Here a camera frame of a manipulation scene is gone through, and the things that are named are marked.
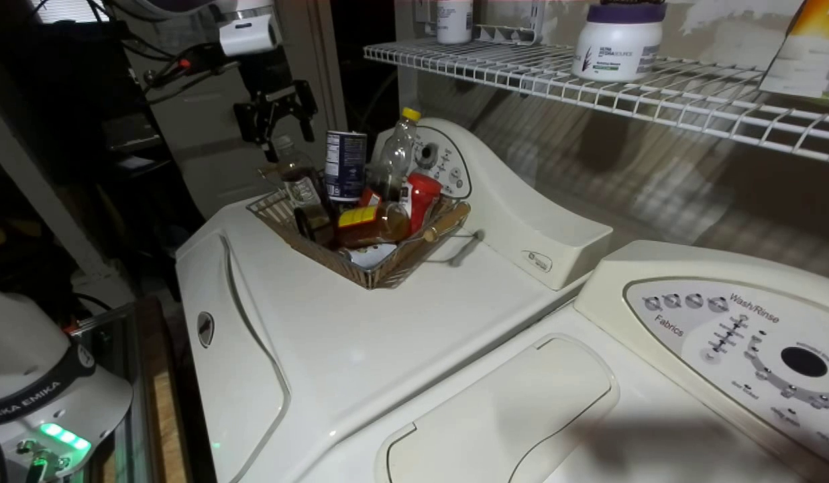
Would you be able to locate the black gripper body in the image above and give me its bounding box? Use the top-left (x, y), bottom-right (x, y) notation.
top-left (230, 78), bottom-right (320, 152)

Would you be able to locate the clear bottle yellow cap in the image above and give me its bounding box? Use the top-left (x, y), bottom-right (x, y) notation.
top-left (373, 105), bottom-right (424, 203)

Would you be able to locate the yellow label brown bottle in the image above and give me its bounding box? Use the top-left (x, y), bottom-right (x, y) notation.
top-left (335, 203), bottom-right (407, 251)

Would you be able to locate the tall white plastic bottle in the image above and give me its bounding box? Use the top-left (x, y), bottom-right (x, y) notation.
top-left (432, 0), bottom-right (477, 46)

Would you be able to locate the blue white labelled can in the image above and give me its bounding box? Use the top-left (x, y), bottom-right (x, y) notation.
top-left (324, 129), bottom-right (371, 206)

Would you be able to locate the white washing machine oval panel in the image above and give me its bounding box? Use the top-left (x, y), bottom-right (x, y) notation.
top-left (171, 115), bottom-right (617, 483)

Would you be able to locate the wooden robot platform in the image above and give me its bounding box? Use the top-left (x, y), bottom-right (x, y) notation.
top-left (147, 364), bottom-right (193, 483)

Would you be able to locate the white jar purple lid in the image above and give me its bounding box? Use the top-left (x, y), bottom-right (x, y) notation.
top-left (571, 0), bottom-right (669, 82)

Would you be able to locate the orange cardboard box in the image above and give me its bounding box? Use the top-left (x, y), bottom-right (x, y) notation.
top-left (760, 0), bottom-right (829, 100)

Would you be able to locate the wire basket with wooden handle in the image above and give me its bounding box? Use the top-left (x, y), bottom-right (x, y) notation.
top-left (245, 186), bottom-right (488, 293)

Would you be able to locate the white wire wall shelf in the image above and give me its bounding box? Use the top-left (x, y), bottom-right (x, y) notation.
top-left (362, 37), bottom-right (829, 170)

